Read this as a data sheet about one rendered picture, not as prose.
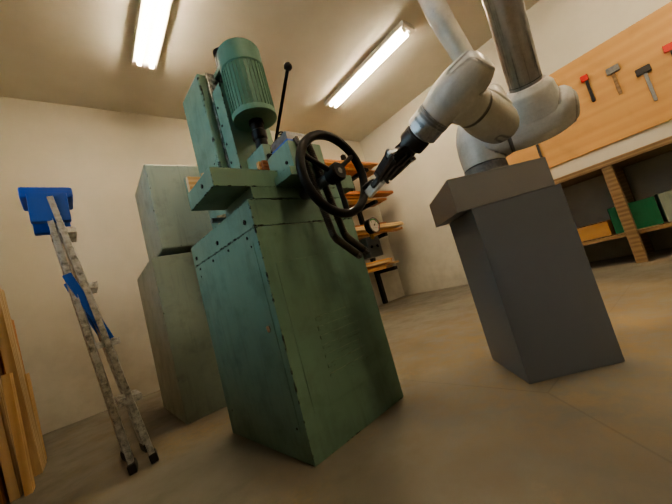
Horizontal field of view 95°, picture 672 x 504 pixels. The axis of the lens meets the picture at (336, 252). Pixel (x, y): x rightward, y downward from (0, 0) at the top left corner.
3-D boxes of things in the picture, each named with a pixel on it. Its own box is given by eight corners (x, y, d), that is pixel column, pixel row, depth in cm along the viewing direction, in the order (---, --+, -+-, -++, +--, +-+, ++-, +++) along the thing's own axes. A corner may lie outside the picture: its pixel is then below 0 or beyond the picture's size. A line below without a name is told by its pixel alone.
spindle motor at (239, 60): (245, 104, 113) (225, 29, 116) (226, 130, 125) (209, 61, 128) (285, 113, 125) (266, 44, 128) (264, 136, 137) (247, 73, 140)
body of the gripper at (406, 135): (420, 126, 87) (399, 152, 93) (403, 121, 81) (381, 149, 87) (435, 145, 84) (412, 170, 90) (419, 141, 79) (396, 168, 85)
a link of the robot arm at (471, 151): (468, 179, 132) (455, 132, 135) (516, 161, 122) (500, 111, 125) (458, 171, 119) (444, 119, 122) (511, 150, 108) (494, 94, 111)
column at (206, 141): (234, 230, 126) (195, 72, 133) (214, 244, 142) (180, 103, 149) (280, 226, 142) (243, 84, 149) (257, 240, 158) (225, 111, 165)
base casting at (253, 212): (253, 226, 93) (246, 198, 94) (193, 267, 134) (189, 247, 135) (353, 218, 124) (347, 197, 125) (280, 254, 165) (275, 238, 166)
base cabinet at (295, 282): (314, 469, 85) (253, 226, 92) (231, 433, 127) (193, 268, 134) (405, 396, 116) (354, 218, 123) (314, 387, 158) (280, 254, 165)
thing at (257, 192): (253, 198, 95) (250, 186, 96) (226, 220, 111) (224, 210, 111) (343, 197, 123) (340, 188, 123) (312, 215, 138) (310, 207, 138)
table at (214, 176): (225, 170, 81) (219, 149, 81) (190, 211, 103) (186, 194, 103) (372, 178, 122) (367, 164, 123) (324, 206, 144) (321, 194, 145)
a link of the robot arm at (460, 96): (428, 118, 73) (463, 139, 80) (482, 54, 63) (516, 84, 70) (414, 95, 79) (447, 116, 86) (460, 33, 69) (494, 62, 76)
